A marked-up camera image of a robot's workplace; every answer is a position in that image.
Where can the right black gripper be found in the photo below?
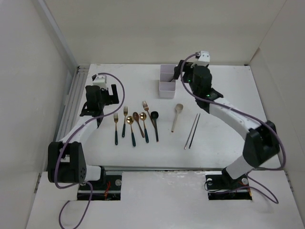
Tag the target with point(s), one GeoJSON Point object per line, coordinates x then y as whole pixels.
{"type": "Point", "coordinates": [187, 68]}

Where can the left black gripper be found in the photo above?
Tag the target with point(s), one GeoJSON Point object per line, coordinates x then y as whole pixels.
{"type": "Point", "coordinates": [112, 98]}

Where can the gold spoon green handle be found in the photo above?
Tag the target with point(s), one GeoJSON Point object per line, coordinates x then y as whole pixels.
{"type": "Point", "coordinates": [130, 121]}
{"type": "Point", "coordinates": [143, 118]}

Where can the beige spoon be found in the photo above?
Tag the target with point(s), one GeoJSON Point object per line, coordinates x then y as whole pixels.
{"type": "Point", "coordinates": [178, 110]}

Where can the black spoon wooden handle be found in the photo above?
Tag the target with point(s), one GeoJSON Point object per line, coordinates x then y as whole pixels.
{"type": "Point", "coordinates": [155, 116]}

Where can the silver metal chopstick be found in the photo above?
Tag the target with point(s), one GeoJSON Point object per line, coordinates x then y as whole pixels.
{"type": "Point", "coordinates": [190, 132]}

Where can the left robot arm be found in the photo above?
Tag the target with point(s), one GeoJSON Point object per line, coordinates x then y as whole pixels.
{"type": "Point", "coordinates": [66, 161]}

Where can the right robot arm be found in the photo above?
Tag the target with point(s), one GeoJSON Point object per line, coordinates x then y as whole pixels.
{"type": "Point", "coordinates": [260, 138]}

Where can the white three-compartment utensil holder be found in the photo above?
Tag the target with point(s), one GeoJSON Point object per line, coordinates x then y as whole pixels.
{"type": "Point", "coordinates": [166, 89]}

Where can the brown wooden spoon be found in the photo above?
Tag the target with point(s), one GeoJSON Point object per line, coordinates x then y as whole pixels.
{"type": "Point", "coordinates": [136, 118]}

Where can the rose gold fork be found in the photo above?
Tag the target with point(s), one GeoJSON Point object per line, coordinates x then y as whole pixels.
{"type": "Point", "coordinates": [146, 108]}

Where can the gold fork green handle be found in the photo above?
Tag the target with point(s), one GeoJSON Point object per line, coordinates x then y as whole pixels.
{"type": "Point", "coordinates": [115, 116]}
{"type": "Point", "coordinates": [125, 113]}

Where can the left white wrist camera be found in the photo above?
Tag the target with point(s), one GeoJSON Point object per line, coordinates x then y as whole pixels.
{"type": "Point", "coordinates": [100, 80]}

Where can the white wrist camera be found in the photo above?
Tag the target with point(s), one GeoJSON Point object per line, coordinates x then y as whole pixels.
{"type": "Point", "coordinates": [100, 80]}
{"type": "Point", "coordinates": [203, 59]}

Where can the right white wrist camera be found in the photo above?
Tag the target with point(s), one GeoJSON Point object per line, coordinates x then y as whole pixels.
{"type": "Point", "coordinates": [203, 59]}

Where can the aluminium rail left side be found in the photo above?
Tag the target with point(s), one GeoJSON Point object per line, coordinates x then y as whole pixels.
{"type": "Point", "coordinates": [71, 102]}

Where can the aluminium rail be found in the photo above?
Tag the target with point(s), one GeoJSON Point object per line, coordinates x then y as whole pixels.
{"type": "Point", "coordinates": [113, 168]}
{"type": "Point", "coordinates": [71, 102]}

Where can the aluminium rail front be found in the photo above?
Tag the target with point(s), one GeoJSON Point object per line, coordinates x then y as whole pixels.
{"type": "Point", "coordinates": [113, 168]}

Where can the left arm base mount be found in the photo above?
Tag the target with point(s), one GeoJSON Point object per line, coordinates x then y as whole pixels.
{"type": "Point", "coordinates": [106, 185]}

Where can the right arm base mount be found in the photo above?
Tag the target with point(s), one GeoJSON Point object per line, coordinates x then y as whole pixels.
{"type": "Point", "coordinates": [219, 187]}

